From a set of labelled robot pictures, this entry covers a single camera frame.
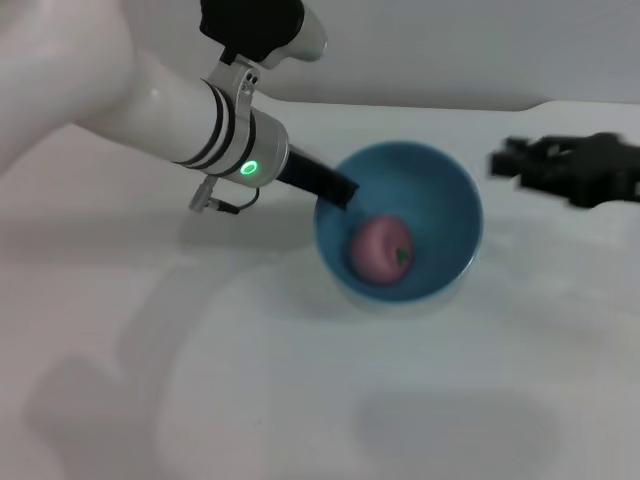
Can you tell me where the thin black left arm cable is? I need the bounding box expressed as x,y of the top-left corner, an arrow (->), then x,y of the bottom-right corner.
188,176 -> 262,216

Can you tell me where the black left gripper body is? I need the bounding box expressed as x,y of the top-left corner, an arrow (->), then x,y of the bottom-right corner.
276,146 -> 351,201

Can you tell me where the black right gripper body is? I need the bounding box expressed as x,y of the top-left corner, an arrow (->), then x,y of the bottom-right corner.
519,131 -> 640,210

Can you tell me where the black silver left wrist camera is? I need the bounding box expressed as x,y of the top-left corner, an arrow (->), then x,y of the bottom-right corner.
198,0 -> 329,64

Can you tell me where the pink toy peach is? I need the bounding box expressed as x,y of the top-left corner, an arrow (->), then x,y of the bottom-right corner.
349,214 -> 415,287

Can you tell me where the blue bowl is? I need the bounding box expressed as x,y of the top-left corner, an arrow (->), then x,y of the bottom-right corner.
312,140 -> 485,307

